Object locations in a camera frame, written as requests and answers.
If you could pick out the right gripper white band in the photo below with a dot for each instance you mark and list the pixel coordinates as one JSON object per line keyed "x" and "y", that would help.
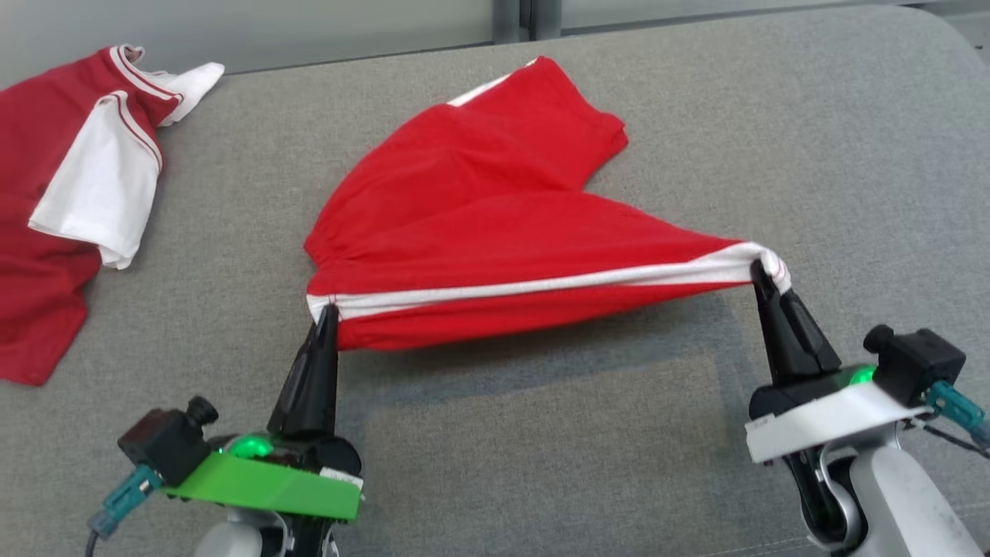
{"x": 820, "y": 422}

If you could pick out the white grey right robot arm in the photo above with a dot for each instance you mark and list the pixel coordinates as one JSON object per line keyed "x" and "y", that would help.
{"x": 897, "y": 503}

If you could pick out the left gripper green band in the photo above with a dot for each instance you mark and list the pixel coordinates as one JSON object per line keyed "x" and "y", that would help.
{"x": 263, "y": 483}

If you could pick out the grey wall post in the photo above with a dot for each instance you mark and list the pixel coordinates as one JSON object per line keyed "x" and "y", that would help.
{"x": 526, "y": 19}

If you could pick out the red shorts with white stripe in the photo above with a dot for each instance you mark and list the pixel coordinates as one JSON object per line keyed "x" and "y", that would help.
{"x": 479, "y": 232}

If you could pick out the red jersey with white sleeves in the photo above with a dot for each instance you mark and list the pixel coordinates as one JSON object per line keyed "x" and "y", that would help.
{"x": 39, "y": 232}

